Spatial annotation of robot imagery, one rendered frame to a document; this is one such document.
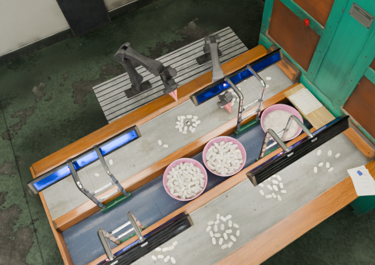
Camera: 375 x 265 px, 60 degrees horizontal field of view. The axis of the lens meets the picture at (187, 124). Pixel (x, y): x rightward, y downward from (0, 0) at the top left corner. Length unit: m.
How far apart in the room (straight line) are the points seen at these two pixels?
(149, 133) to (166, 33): 1.79
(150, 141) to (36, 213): 1.33
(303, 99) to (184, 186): 0.96
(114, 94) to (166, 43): 1.32
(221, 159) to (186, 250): 0.57
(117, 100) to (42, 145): 1.09
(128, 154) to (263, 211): 0.90
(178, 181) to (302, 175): 0.74
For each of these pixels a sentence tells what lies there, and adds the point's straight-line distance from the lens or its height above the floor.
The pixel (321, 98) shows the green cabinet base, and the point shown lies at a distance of 2.29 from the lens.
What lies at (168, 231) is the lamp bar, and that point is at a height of 1.10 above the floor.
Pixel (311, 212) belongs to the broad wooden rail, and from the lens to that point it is 2.00.
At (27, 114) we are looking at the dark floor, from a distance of 3.58.
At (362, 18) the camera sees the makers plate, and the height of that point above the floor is 1.47.
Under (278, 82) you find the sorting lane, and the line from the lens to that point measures 2.39.
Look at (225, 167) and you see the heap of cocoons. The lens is 2.04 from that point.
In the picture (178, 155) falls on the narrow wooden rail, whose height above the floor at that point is 0.76.
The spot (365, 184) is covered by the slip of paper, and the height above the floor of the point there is 0.77.
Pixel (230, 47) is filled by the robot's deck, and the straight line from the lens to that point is 2.67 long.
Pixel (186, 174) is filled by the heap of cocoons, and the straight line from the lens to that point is 2.03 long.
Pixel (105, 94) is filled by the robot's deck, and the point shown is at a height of 0.67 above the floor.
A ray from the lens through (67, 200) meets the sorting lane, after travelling 2.16.
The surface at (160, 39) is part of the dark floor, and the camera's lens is 3.70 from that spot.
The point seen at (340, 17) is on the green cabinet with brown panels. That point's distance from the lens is 1.90.
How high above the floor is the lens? 2.63
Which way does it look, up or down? 61 degrees down
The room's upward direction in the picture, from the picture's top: 9 degrees counter-clockwise
